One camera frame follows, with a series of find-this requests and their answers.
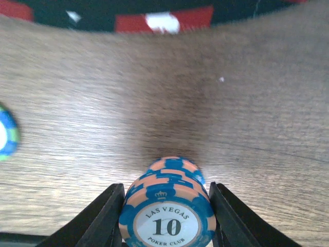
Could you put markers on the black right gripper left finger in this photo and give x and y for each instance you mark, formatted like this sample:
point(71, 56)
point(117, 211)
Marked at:
point(95, 225)

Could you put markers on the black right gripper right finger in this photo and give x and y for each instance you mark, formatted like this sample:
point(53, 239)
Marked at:
point(238, 225)

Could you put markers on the blue white poker chip stack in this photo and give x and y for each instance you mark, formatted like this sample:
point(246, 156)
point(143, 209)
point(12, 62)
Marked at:
point(168, 206)

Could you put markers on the teal poker chip stack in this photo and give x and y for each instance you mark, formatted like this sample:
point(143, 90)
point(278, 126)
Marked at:
point(10, 135)

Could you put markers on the round red black poker mat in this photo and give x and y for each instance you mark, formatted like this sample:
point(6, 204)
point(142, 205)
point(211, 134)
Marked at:
point(138, 16)

